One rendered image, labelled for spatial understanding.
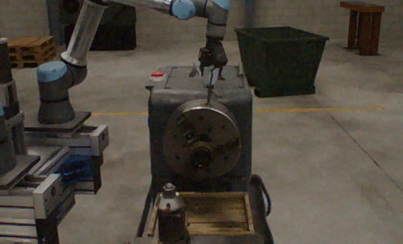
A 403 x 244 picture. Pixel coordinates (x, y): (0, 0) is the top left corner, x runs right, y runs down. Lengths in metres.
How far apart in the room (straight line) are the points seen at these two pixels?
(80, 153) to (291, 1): 10.33
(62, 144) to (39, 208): 0.51
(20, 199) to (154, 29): 10.41
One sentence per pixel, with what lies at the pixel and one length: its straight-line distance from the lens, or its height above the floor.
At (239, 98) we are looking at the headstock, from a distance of 1.94.
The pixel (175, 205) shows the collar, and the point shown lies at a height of 1.13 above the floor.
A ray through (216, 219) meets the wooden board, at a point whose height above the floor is 0.88.
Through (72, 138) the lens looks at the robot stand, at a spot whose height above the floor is 1.10.
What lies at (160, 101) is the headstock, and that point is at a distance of 1.94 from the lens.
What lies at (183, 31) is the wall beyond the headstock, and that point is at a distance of 11.73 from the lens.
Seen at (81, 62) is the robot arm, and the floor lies 1.38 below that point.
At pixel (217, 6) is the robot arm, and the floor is 1.62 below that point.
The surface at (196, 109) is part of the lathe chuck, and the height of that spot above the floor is 1.23.
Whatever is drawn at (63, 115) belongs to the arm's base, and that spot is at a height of 1.19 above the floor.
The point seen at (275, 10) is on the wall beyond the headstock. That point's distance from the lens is 11.86.
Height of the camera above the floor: 1.75
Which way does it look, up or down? 17 degrees down
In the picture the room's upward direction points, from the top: 1 degrees counter-clockwise
